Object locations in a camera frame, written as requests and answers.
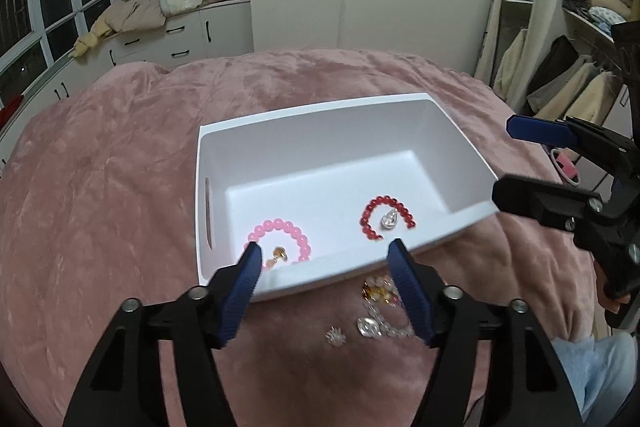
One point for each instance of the silver flower earring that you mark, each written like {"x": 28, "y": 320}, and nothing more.
{"x": 335, "y": 337}

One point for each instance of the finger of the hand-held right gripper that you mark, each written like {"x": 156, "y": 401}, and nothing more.
{"x": 540, "y": 130}
{"x": 540, "y": 202}

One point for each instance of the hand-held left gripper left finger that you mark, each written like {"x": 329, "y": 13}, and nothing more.
{"x": 242, "y": 292}

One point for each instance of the white plastic box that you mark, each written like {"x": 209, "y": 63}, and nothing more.
{"x": 325, "y": 142}

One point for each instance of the white drawer cabinet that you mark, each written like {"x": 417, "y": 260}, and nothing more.
{"x": 190, "y": 32}

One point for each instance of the small gold earring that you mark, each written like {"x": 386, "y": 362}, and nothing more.
{"x": 279, "y": 253}

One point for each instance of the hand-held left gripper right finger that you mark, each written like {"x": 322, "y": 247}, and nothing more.
{"x": 410, "y": 292}

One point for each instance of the teardrop crystal pendant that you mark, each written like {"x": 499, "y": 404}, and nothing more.
{"x": 389, "y": 218}

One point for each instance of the pink plush blanket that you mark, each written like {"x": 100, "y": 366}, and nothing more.
{"x": 125, "y": 187}

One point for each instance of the person's right forearm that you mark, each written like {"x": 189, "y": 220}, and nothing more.
{"x": 595, "y": 372}

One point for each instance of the beige jacket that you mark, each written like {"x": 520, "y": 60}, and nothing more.
{"x": 135, "y": 9}

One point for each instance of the pink round object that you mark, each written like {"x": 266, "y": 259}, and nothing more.
{"x": 565, "y": 164}

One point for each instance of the round crystal brooch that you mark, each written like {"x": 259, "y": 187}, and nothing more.
{"x": 367, "y": 327}

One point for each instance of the gold amber jewelry piece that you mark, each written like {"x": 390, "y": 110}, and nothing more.
{"x": 375, "y": 292}

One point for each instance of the hanging coats row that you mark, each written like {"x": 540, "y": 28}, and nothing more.
{"x": 575, "y": 82}

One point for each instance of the standing mirror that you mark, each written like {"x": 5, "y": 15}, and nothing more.
{"x": 515, "y": 7}

